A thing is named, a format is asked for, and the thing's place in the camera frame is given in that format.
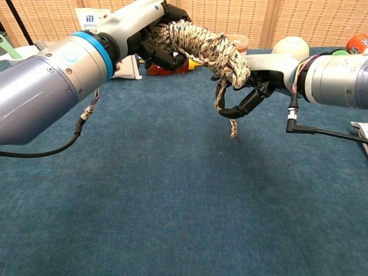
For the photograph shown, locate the green cloth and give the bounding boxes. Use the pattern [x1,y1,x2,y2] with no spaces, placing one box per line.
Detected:
[319,48,350,57]

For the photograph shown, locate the amber honey bottle yellow cap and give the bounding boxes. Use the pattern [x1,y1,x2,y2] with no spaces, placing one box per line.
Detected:
[145,56,204,76]

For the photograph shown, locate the beige upturned bowl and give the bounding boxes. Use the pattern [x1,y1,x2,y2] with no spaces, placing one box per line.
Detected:
[271,36,311,60]

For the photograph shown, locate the blue felt table mat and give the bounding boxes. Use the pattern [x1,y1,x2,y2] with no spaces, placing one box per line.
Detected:
[0,47,368,276]

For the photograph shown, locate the bamboo folding screen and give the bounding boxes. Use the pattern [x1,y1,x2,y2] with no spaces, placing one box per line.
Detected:
[0,0,368,49]

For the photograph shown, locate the beige speckled braided rope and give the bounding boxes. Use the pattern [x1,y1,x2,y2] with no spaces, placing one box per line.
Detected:
[155,19,251,139]

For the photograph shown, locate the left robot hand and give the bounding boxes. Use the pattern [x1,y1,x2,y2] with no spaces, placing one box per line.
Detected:
[93,0,202,71]

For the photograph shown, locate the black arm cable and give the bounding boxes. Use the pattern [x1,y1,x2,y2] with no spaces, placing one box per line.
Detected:
[285,91,368,144]
[0,89,101,158]

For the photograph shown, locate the black tripod pole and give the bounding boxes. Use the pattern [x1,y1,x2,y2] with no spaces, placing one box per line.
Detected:
[5,0,35,47]

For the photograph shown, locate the clear jar orange lid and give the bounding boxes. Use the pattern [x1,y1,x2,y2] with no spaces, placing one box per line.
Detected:
[229,33,250,57]

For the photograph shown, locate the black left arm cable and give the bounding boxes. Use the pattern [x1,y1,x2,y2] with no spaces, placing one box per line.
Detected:
[0,89,101,158]

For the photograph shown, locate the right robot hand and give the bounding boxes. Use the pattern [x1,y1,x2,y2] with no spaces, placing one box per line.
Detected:
[211,53,305,119]

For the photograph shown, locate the pale blue plastic mug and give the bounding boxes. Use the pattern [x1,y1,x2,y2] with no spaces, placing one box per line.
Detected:
[0,45,41,63]

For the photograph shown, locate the orange snack package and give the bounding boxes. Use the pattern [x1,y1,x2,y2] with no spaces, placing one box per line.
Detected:
[346,33,368,55]

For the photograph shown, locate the green plastic scoop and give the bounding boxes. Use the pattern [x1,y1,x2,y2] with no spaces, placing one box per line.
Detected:
[0,34,15,58]

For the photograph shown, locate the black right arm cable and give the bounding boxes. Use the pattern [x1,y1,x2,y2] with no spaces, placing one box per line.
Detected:
[285,91,368,144]

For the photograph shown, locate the white bun snack packet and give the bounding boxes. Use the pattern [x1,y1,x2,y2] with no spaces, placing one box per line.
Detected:
[350,121,368,158]

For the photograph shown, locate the white sugar bag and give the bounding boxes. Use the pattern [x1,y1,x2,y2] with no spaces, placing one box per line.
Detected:
[74,7,143,80]

